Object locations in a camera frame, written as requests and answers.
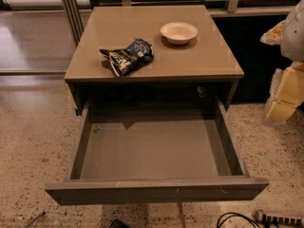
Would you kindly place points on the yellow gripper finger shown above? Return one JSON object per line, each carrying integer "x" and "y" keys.
{"x": 286, "y": 93}

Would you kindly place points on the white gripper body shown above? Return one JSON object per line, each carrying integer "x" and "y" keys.
{"x": 293, "y": 37}

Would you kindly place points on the blue chip bag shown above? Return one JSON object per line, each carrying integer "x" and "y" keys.
{"x": 126, "y": 60}

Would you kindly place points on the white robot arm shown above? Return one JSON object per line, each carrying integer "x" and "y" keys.
{"x": 292, "y": 42}

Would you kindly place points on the grey drawer cabinet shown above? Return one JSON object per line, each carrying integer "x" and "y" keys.
{"x": 207, "y": 58}

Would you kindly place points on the white bowl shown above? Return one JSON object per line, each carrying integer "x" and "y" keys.
{"x": 178, "y": 33}

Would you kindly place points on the white power strip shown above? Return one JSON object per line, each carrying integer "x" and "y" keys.
{"x": 277, "y": 218}

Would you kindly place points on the black object on floor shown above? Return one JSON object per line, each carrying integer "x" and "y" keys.
{"x": 118, "y": 224}

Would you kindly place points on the metal rod on floor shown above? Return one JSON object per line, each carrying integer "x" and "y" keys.
{"x": 34, "y": 219}

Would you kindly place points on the metal railing frame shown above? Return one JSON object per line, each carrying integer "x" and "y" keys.
{"x": 72, "y": 10}

